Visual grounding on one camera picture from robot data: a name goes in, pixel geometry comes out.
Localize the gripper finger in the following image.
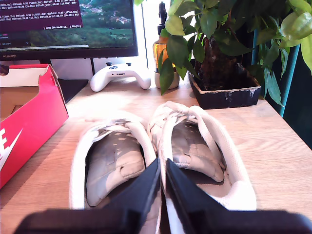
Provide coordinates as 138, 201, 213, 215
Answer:
165, 157, 223, 234
103, 157, 162, 234

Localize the white sneaker shoe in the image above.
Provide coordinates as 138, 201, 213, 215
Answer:
69, 117, 162, 234
147, 100, 257, 234

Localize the red shoebox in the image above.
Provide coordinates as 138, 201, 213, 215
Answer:
0, 63, 70, 190

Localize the black rectangular planter tray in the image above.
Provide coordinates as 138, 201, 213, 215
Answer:
187, 62, 262, 110

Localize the white round bottle holder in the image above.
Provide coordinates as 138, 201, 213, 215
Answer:
154, 70, 180, 90

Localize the white game controller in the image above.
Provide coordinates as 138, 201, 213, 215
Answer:
89, 62, 152, 93

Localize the black flat pad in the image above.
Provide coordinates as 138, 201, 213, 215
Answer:
58, 78, 89, 104

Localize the amber pump bottle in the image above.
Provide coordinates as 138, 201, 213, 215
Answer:
153, 1, 177, 74

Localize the black Huawei computer monitor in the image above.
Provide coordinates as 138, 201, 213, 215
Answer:
0, 0, 139, 61

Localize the green leafy potted plant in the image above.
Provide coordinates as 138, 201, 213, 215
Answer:
134, 0, 312, 108

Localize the teal metal frame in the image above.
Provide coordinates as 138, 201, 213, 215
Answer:
251, 29, 301, 118

